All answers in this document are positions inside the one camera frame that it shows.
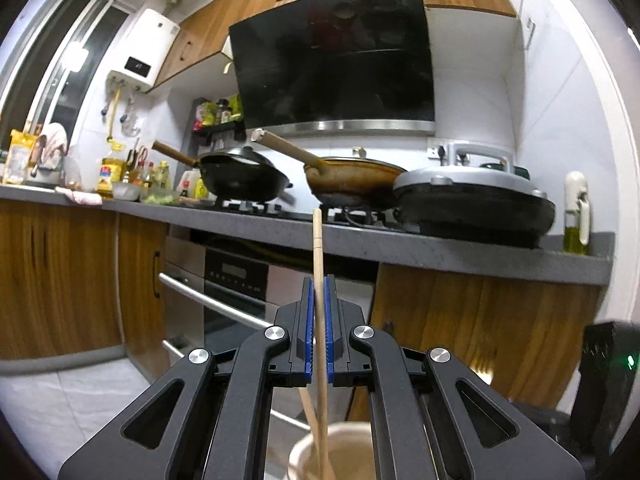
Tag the black range hood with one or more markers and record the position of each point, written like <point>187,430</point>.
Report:
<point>330,60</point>

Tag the long wooden base cabinet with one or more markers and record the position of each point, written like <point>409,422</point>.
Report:
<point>60,270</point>

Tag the black gas stove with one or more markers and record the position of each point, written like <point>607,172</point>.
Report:
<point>250,208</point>

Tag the pale hanging towel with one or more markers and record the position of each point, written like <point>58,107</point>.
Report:
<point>55,137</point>

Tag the white-topped oil sprayer bottle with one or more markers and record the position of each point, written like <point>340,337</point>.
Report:
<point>575,195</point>

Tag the stainless built-in oven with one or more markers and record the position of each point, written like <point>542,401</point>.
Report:
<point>235,280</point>

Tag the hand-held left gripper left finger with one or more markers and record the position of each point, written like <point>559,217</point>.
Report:
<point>307,330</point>

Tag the wooden wall cabinet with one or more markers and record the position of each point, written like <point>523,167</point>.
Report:
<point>210,20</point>

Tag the white jug with red label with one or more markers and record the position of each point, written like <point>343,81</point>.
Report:
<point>189,185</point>

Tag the brown frying pan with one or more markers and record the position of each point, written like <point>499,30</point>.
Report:
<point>350,180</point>

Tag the white water heater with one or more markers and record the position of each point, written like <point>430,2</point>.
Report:
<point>145,45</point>

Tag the cream floral ceramic utensil holder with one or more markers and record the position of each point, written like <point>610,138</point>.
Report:
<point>350,452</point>

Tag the kitchen window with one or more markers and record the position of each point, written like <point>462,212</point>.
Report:
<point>75,50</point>

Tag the glass bowl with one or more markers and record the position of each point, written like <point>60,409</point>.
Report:
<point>127,191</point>

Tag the grey kitchen countertop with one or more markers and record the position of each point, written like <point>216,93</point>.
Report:
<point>450,260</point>

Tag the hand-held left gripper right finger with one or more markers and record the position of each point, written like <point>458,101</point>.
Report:
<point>330,330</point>

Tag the yellow cooking oil bottle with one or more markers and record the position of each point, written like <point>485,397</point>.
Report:
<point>109,175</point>

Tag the white cloth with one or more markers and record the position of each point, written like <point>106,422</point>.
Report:
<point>80,196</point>

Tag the white wall socket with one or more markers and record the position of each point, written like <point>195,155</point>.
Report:
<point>437,153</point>

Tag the wooden chopstick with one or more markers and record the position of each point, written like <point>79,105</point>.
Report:
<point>309,412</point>
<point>317,240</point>

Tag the row of seasoning bottles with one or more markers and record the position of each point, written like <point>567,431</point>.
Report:
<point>150,172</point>

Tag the black spice rack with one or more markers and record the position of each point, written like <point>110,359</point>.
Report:
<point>217,120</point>

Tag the black griddle with silver lid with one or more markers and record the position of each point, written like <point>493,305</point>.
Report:
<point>470,210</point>

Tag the yellow food packet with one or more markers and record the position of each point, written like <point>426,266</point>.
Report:
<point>20,157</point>

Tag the short wooden base cabinet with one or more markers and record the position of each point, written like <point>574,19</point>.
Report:
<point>500,320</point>

